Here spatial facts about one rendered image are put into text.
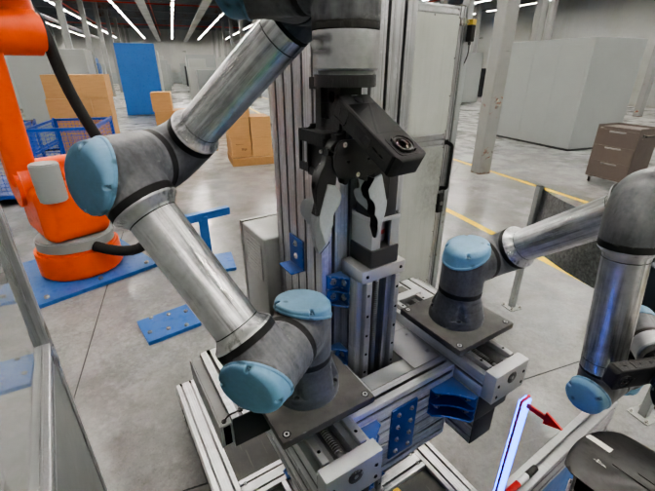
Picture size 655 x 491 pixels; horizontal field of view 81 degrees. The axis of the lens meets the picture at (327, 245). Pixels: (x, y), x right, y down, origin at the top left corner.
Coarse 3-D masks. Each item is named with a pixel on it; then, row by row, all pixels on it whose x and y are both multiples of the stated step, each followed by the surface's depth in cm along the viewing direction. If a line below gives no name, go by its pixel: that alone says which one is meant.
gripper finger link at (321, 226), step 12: (336, 192) 46; (312, 204) 48; (324, 204) 45; (336, 204) 46; (312, 216) 46; (324, 216) 46; (312, 228) 47; (324, 228) 47; (312, 240) 48; (324, 240) 47
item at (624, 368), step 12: (624, 360) 70; (636, 360) 70; (648, 360) 70; (612, 372) 68; (624, 372) 67; (636, 372) 68; (648, 372) 69; (612, 384) 69; (624, 384) 68; (636, 384) 70
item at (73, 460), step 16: (64, 400) 107; (64, 416) 101; (64, 432) 96; (80, 432) 118; (64, 448) 91; (80, 448) 110; (64, 464) 86; (80, 464) 104; (64, 480) 82; (80, 480) 98; (96, 480) 123
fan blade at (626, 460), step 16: (608, 432) 61; (576, 448) 54; (592, 448) 54; (624, 448) 57; (640, 448) 58; (576, 464) 51; (592, 464) 51; (608, 464) 52; (624, 464) 53; (640, 464) 54; (592, 480) 49; (608, 480) 49; (624, 480) 50; (640, 480) 50
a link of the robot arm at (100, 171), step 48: (96, 144) 58; (144, 144) 64; (96, 192) 58; (144, 192) 60; (144, 240) 62; (192, 240) 64; (192, 288) 62; (240, 336) 63; (288, 336) 68; (240, 384) 62; (288, 384) 63
